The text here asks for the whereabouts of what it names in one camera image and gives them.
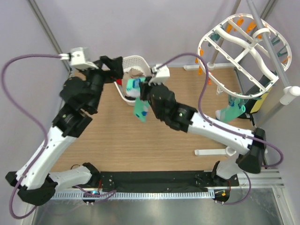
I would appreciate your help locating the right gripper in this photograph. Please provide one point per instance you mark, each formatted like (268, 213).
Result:
(145, 87)

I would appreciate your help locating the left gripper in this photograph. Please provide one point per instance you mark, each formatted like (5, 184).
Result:
(115, 65)

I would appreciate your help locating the teal patterned sock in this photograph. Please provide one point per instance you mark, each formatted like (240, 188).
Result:
(141, 109)
(133, 88)
(235, 108)

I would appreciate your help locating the white round clip hanger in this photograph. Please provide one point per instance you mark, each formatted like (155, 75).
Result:
(236, 29)

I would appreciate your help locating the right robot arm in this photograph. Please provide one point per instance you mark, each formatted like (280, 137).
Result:
(248, 145)

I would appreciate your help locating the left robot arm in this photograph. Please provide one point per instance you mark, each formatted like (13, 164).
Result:
(34, 182)

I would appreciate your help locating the white perforated plastic basket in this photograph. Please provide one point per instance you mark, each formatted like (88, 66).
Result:
(136, 62)

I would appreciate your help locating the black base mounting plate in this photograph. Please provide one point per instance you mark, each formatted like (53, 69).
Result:
(152, 180)

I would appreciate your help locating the yellow sock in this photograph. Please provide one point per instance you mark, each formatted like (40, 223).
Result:
(259, 103)

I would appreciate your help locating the white and grey drying rack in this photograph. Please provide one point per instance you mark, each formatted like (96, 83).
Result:
(266, 45)

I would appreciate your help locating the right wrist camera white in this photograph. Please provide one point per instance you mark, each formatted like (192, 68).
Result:
(159, 75)

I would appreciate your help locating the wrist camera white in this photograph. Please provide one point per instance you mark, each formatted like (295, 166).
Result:
(78, 58)
(159, 75)

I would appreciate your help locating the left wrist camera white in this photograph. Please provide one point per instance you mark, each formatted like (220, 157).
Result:
(78, 58)

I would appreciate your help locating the slotted grey cable duct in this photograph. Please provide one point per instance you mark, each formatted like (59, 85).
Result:
(79, 195)

